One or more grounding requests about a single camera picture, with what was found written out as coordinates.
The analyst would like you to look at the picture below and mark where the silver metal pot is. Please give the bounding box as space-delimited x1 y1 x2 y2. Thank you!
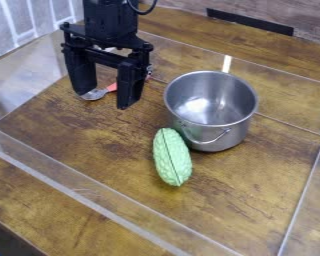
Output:
163 70 259 152

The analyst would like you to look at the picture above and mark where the black cable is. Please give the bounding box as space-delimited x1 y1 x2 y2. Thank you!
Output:
126 0 161 16

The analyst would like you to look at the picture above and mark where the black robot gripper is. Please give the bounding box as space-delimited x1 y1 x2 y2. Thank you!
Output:
60 0 154 109

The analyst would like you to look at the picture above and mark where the black strip on table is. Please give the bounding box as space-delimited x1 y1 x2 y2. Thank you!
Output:
207 8 294 36

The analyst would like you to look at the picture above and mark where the green bumpy gourd toy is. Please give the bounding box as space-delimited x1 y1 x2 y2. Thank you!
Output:
154 128 193 186

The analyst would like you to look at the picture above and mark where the red handled metal spoon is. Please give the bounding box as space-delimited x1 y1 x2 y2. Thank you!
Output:
79 73 154 101

